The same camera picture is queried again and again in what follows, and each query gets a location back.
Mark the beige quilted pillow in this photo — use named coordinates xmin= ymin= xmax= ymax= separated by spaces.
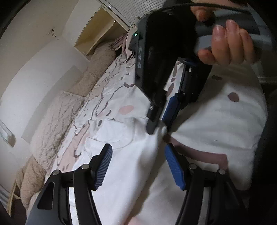
xmin=15 ymin=156 xmax=46 ymax=209
xmin=30 ymin=91 xmax=86 ymax=172

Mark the white garment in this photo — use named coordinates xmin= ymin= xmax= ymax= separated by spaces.
xmin=60 ymin=84 xmax=268 ymax=225

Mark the wooden bedside shelf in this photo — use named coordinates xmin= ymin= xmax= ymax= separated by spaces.
xmin=75 ymin=6 xmax=129 ymax=57

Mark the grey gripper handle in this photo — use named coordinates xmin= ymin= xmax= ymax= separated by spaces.
xmin=194 ymin=8 xmax=276 ymax=52

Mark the pink bear pattern bedsheet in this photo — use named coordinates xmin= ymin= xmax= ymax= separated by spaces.
xmin=32 ymin=34 xmax=268 ymax=195

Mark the person's right hand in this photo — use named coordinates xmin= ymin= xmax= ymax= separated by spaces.
xmin=190 ymin=5 xmax=256 ymax=65

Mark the beige crumpled quilt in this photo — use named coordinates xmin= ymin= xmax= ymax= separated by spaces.
xmin=68 ymin=42 xmax=115 ymax=97

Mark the grey curtain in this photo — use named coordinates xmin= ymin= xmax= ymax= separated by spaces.
xmin=100 ymin=0 xmax=165 ymax=26

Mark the white wall power strip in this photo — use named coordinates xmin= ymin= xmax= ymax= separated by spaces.
xmin=0 ymin=120 xmax=13 ymax=143

